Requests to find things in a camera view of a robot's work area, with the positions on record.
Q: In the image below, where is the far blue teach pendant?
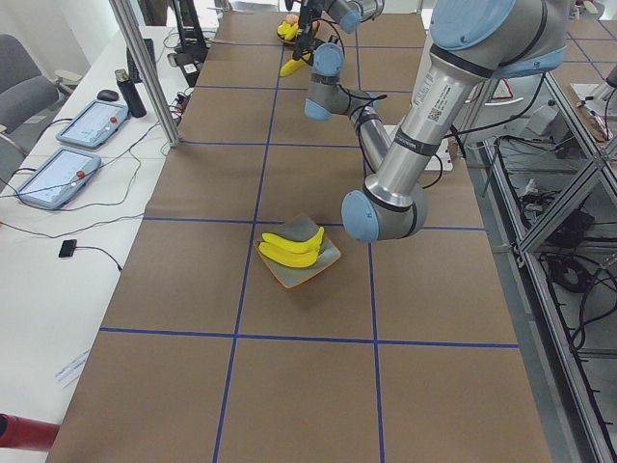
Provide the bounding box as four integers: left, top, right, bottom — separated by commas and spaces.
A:
56, 99, 129, 150

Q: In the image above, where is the yellow banana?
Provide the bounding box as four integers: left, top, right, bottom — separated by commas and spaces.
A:
261, 227, 325, 254
280, 53, 313, 78
257, 242, 319, 268

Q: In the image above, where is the wicker fruit basket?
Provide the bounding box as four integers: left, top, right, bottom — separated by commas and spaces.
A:
277, 14, 300, 45

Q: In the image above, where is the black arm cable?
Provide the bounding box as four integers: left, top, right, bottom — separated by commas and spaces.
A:
332, 42, 444, 189

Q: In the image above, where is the grey office chair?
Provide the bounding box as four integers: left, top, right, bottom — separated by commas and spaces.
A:
0, 34, 78, 179

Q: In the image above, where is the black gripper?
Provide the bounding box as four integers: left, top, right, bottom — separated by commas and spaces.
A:
292, 0, 324, 61

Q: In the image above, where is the aluminium frame post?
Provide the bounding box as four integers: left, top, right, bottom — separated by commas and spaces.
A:
109, 0, 180, 148

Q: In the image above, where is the black computer mouse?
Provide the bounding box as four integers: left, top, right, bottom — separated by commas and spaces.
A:
96, 89, 120, 102

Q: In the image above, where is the black water bottle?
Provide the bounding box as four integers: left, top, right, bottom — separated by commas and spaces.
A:
114, 68, 147, 118

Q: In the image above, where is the blue teach pendant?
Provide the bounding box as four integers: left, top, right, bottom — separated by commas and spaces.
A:
15, 148, 102, 210
56, 99, 129, 150

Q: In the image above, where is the white pedestal base plate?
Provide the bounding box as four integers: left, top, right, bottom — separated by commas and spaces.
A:
380, 123, 457, 173

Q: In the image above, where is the near blue teach pendant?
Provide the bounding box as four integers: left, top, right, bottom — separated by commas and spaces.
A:
15, 148, 102, 210

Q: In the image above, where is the small black box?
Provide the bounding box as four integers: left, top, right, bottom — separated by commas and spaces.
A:
58, 239, 77, 259

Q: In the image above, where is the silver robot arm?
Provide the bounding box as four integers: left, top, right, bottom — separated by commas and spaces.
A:
294, 1, 571, 243
292, 0, 385, 61

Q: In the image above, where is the red cylinder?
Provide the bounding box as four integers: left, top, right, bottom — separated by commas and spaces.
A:
1, 414, 60, 451

